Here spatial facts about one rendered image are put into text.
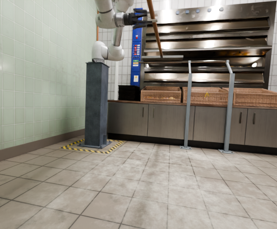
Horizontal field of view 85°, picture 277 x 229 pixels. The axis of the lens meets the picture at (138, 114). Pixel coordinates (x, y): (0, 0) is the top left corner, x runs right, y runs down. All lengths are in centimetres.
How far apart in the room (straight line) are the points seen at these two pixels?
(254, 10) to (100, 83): 249
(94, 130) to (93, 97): 40
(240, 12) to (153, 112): 200
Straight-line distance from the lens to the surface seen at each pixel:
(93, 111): 190
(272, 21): 322
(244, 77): 286
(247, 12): 316
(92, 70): 195
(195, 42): 284
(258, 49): 288
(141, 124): 213
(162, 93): 214
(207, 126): 214
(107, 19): 126
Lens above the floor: 53
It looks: 4 degrees down
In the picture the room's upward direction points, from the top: 3 degrees clockwise
